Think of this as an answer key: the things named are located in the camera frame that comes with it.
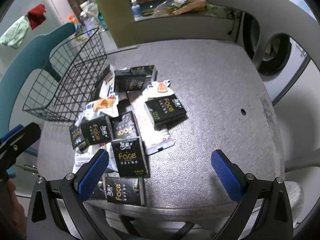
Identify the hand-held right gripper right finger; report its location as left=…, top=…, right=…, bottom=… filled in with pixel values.
left=211, top=149, right=294, bottom=240

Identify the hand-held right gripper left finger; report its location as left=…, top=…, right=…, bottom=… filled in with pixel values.
left=26, top=149, right=110, bottom=240

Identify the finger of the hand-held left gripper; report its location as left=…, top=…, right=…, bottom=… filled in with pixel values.
left=0, top=122, right=42, bottom=174
left=0, top=124, right=24, bottom=145

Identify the black wire basket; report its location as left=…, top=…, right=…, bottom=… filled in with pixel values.
left=22, top=27, right=118, bottom=123

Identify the pile of black tissue packets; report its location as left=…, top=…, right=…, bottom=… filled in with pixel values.
left=69, top=65, right=187, bottom=204

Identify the biscuit picture snack packet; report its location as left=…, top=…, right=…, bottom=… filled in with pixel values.
left=84, top=97, right=119, bottom=119

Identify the white sachet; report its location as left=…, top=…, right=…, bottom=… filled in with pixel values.
left=144, top=127, right=174, bottom=155

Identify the white orange snack packet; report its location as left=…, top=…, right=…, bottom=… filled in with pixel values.
left=145, top=80, right=173, bottom=98

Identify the teal chair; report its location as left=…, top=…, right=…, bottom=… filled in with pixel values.
left=0, top=22, right=77, bottom=178

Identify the green cloth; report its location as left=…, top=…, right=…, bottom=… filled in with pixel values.
left=0, top=16, right=29, bottom=49

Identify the red cloth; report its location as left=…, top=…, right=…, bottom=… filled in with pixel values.
left=27, top=4, right=47, bottom=30

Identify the white refrigerator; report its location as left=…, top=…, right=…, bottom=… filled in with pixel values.
left=49, top=0, right=75, bottom=28

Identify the clear plastic bag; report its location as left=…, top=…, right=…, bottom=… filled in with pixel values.
left=80, top=1, right=108, bottom=30

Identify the blue bottle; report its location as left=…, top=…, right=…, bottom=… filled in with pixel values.
left=131, top=0, right=142, bottom=18

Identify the heap of plastic bags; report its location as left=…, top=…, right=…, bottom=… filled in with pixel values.
left=154, top=0, right=208, bottom=15

